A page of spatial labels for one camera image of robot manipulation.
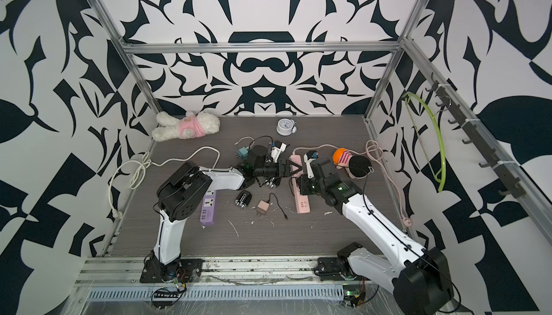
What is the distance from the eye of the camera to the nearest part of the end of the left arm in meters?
0.76

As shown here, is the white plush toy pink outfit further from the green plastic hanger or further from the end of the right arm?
the green plastic hanger

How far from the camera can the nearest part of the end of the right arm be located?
1.85 feet

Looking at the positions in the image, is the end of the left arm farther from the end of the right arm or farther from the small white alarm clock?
the small white alarm clock

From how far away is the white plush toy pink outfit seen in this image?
3.34 feet

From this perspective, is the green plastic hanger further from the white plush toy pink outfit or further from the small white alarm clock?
the white plush toy pink outfit
